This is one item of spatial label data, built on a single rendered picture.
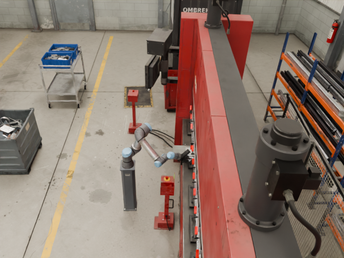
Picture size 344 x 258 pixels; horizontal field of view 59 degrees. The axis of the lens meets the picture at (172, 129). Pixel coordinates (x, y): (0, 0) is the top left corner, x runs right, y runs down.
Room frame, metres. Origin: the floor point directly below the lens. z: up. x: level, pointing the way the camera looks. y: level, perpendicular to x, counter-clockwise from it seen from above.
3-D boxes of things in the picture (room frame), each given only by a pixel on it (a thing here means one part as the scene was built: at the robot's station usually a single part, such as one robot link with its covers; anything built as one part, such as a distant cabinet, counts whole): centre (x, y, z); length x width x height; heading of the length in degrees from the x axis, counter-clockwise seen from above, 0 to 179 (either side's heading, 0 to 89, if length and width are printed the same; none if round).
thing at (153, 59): (3.98, 0.31, 1.42); 0.45 x 0.12 x 0.36; 169
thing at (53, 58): (5.27, 2.21, 0.92); 0.50 x 0.36 x 0.18; 95
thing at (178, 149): (2.75, -0.15, 1.00); 0.26 x 0.18 x 0.01; 90
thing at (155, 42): (4.01, 0.22, 1.53); 0.51 x 0.25 x 0.85; 169
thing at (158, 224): (2.43, 0.05, 0.06); 0.25 x 0.20 x 0.12; 90
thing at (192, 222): (1.74, -0.24, 0.89); 0.30 x 0.05 x 0.03; 0
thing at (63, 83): (5.44, 2.21, 0.47); 0.90 x 0.66 x 0.95; 5
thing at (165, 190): (2.43, 0.02, 0.75); 0.20 x 0.16 x 0.18; 0
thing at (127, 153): (2.70, 0.52, 0.94); 0.13 x 0.12 x 0.14; 145
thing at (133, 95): (4.40, 0.68, 0.41); 0.25 x 0.20 x 0.83; 90
